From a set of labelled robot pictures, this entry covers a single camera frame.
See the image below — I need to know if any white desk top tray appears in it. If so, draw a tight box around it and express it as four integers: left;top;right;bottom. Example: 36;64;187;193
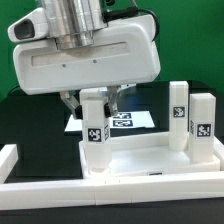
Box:
79;132;221;179

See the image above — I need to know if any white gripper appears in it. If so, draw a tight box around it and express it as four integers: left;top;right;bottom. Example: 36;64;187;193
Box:
8;8;160;119

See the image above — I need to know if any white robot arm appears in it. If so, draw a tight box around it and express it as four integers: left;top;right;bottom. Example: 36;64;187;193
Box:
8;0;160;117

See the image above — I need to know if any white left fence piece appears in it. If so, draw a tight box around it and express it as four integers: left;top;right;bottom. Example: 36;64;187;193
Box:
0;144;18;184

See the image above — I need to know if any fiducial marker sheet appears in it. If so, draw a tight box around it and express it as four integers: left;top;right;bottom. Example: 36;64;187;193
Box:
65;111;155;132

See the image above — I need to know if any white front fence rail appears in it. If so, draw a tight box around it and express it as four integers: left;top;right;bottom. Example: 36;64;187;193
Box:
0;172;224;211

